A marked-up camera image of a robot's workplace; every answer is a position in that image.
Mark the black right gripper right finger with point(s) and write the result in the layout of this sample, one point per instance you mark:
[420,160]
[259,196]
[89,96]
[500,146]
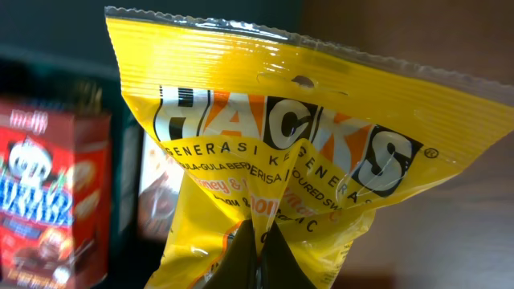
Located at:
[279,267]

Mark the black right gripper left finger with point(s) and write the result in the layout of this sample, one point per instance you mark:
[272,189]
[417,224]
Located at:
[239,267]

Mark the brown chocolate stick box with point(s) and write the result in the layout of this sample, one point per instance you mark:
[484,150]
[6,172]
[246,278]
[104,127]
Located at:
[160,183]

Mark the yellow Hacks candy bag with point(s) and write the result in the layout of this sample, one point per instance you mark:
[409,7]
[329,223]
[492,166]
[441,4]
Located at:
[384,130]

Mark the red Hello Panda box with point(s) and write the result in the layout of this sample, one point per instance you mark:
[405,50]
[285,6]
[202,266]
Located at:
[55,196]

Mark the dark green open box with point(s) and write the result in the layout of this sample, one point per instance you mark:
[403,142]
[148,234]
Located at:
[223,99]

